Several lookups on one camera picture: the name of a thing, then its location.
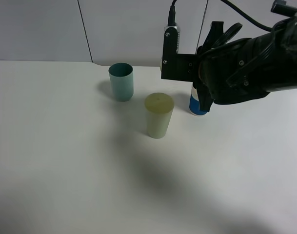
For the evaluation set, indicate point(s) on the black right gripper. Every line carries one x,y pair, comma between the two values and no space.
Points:
219,61

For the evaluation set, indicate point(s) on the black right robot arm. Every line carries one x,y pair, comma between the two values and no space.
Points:
251,68

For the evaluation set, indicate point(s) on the clear cup with blue sleeve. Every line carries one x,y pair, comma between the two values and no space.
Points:
193,105

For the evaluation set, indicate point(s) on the pale green plastic cup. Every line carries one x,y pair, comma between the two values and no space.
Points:
159,108

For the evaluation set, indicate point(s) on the teal plastic cup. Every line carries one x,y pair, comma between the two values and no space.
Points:
122,81

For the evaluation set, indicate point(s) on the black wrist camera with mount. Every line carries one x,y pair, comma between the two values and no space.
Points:
176,66

